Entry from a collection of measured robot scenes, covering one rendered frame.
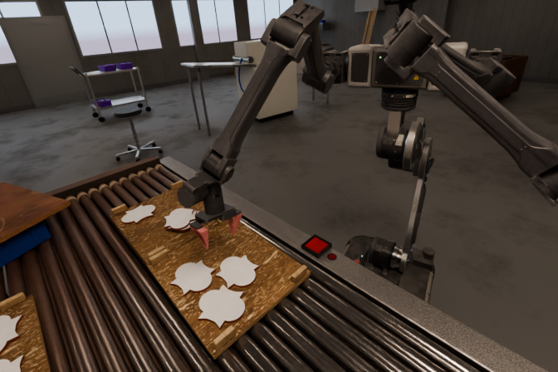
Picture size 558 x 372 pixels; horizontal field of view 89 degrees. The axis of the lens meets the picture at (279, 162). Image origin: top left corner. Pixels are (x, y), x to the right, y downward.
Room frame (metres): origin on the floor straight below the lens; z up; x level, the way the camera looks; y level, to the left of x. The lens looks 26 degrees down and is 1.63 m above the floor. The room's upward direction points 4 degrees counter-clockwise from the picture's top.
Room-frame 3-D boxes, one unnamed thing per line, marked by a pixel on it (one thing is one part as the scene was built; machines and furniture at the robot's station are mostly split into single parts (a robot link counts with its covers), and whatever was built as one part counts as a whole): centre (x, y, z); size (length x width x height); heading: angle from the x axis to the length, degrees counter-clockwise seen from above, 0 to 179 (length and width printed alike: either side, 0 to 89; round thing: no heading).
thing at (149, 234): (0.99, 0.47, 0.93); 0.41 x 0.35 x 0.02; 43
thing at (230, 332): (0.44, 0.16, 0.95); 0.06 x 0.02 x 0.03; 132
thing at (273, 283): (0.68, 0.19, 0.93); 0.41 x 0.35 x 0.02; 42
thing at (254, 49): (5.54, 0.13, 0.69); 2.91 x 0.73 x 1.39; 124
